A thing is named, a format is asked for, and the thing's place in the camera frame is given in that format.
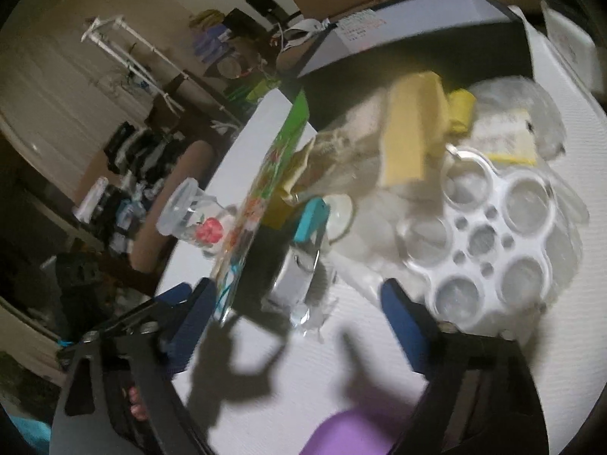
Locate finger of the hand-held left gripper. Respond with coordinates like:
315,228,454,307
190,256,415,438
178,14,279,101
88,283,193,339

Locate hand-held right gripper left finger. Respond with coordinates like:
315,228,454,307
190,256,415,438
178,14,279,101
50,277,219,455

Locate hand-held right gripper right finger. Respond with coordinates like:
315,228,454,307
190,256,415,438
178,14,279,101
381,279,553,455

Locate person's left hand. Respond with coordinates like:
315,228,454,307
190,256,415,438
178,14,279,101
126,386,153,422

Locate small red ornament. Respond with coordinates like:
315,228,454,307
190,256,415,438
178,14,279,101
195,218,223,245

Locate clear plastic bag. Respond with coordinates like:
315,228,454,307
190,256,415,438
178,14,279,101
467,76,570,162
327,152,591,337

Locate purple plastic object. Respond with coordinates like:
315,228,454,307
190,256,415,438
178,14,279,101
303,408,415,455

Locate clear plastic cup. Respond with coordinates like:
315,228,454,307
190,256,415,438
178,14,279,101
156,177,228,259

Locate clear round plastic piece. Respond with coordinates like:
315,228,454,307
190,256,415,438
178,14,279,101
322,195,355,242

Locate teal clip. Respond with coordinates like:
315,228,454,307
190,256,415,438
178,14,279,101
293,199,330,242

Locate yellow packet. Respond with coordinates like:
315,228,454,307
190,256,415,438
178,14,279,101
261,185,297,228

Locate pile of clothes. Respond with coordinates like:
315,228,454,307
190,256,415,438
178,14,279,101
102,121,186,176

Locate green floral printed board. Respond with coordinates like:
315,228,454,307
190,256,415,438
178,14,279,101
211,88,314,323

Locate yellow paper bag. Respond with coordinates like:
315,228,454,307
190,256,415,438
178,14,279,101
379,71,451,185

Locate beige curtain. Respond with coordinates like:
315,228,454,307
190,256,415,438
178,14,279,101
0,0,190,152

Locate beige mesh pouch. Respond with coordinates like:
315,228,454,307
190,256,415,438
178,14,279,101
294,95,394,190

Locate white and yellow paper card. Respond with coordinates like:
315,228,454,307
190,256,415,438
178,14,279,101
474,111,535,165

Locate small yellow roll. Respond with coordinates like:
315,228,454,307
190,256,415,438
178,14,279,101
448,89,476,133

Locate green packets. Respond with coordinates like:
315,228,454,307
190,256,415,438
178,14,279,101
228,78,280,103

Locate white coat rack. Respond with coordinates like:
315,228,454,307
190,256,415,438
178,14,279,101
80,16,238,129

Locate round mirror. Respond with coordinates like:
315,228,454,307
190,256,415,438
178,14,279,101
218,54,245,79

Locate purple boxes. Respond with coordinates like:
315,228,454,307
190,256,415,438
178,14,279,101
192,26,228,60

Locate black storage box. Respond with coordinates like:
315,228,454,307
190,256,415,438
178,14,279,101
277,0,534,129

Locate white paper label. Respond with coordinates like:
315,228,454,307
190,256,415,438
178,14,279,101
339,12,385,39

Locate white headset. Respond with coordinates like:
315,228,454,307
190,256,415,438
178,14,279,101
272,18,333,53

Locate white box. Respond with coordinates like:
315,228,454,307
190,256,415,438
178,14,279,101
541,2,598,87

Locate black speaker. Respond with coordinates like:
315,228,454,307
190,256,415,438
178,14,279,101
247,0,288,22

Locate white plastic ring holder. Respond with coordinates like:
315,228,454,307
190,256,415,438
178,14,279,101
401,149,577,329

